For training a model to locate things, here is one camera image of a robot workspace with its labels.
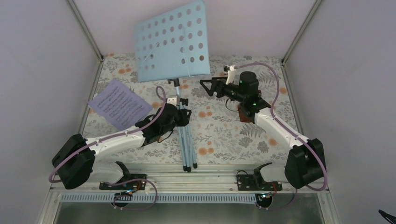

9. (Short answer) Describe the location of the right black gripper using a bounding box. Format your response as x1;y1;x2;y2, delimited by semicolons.
200;77;246;103

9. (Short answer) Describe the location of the brown wooden metronome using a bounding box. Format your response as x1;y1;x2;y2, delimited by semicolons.
238;103;256;123

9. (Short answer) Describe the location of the light blue music stand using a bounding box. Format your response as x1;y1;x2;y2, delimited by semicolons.
134;0;210;173

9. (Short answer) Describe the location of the lilac sheet music page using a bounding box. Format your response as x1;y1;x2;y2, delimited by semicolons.
88;78;153;131

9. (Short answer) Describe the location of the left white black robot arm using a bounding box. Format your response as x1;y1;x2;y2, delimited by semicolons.
51;103;191;189

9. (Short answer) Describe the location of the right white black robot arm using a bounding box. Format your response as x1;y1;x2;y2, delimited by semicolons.
200;71;327;190

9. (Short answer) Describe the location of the floral patterned table mat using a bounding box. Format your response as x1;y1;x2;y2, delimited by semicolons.
96;54;296;165

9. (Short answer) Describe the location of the black object bottom right corner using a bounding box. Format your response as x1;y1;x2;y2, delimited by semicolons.
378;210;396;224

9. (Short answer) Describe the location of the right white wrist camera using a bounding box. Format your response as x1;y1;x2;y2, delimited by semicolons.
224;65;236;85

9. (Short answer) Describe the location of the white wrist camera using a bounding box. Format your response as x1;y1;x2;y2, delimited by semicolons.
224;65;236;85
166;96;180;107

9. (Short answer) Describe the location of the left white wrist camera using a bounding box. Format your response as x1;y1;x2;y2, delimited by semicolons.
166;96;180;107

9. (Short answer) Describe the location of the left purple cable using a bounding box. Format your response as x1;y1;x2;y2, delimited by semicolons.
48;86;169;183

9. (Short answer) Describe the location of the purple cable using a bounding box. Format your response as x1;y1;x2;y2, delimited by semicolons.
48;86;169;183
233;62;328;211

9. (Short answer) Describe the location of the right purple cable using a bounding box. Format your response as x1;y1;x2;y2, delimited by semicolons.
233;62;328;211

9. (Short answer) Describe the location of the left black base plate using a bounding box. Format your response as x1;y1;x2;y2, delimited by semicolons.
99;174;147;192

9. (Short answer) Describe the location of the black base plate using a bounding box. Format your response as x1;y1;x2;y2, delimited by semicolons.
236;174;283;191
99;174;147;192

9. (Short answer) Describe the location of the light blue cable duct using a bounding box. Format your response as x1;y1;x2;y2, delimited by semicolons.
59;192;272;204

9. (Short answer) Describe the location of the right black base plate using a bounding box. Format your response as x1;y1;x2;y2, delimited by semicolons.
236;174;283;191

